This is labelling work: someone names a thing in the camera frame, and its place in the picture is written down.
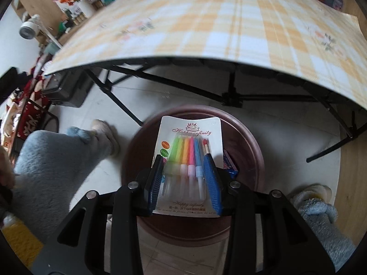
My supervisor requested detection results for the person's slipper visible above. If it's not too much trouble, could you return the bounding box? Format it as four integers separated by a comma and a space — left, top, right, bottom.
91, 119, 120, 158
287, 185, 333, 204

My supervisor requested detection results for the plaid floral tablecloth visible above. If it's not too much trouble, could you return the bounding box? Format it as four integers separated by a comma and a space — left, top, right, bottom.
43, 0, 367, 111

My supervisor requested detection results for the person's right slipper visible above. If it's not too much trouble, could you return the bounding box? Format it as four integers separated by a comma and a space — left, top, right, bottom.
287, 185, 333, 204

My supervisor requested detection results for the small blue patterned box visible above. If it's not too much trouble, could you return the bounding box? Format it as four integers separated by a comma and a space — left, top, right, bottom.
222, 149, 240, 178

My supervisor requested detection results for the black folding table frame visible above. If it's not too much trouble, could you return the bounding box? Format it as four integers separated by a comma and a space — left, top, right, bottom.
83, 60, 367, 164

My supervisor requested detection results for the pack of amber vials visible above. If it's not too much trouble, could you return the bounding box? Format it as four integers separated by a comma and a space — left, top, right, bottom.
70, 11, 86, 25

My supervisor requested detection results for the wooden sideboard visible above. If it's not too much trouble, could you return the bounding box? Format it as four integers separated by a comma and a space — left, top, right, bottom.
13, 0, 72, 46

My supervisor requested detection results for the yellow cloth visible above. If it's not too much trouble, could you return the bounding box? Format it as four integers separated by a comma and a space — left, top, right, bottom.
1, 220, 45, 268

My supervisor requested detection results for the red white checked bag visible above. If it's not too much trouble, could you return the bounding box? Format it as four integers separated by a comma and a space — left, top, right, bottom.
0, 60, 59, 155

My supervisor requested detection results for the candle pack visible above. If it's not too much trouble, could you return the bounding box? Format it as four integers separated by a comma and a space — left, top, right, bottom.
151, 116, 225, 218

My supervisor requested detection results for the black case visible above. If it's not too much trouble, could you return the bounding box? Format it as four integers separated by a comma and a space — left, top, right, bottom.
42, 70, 92, 108

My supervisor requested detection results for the person's left slipper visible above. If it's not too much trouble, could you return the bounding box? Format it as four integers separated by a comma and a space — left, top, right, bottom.
91, 119, 120, 158

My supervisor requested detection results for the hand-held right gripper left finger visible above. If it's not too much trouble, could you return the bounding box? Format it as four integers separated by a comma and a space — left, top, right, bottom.
31, 155, 164, 275

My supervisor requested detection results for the white fan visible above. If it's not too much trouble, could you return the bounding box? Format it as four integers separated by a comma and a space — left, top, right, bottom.
19, 14, 62, 48

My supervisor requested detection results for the person's left leg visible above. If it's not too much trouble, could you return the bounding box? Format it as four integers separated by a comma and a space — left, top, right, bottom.
13, 127, 114, 244

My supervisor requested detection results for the brown plastic bin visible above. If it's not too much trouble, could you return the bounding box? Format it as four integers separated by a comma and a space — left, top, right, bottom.
122, 104, 265, 247

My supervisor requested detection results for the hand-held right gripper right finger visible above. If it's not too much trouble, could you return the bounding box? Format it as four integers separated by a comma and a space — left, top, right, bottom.
202, 153, 336, 275

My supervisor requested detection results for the white ribbed vase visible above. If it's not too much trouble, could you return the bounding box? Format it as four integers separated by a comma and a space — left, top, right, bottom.
77, 0, 96, 18

